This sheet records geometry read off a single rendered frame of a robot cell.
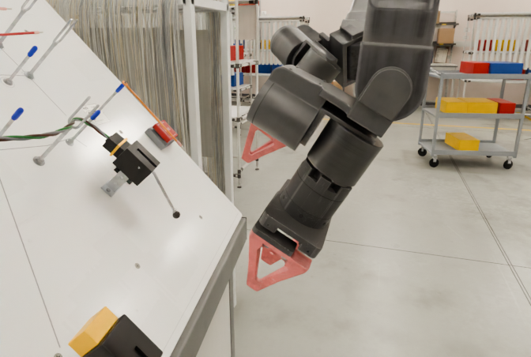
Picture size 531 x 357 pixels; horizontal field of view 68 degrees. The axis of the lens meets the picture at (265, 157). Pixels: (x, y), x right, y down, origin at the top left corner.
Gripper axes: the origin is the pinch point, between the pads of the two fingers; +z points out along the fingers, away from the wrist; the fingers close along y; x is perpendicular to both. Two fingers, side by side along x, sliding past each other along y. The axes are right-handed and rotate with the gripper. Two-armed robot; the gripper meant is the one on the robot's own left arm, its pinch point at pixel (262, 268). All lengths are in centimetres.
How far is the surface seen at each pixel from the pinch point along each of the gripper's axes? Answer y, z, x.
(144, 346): 8.8, 10.1, -6.1
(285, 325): -116, 103, 31
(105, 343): 12.1, 8.8, -9.2
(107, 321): 9.7, 9.3, -10.7
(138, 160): -15.4, 7.2, -25.5
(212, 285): -19.8, 23.6, -4.6
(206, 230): -31.2, 22.4, -12.3
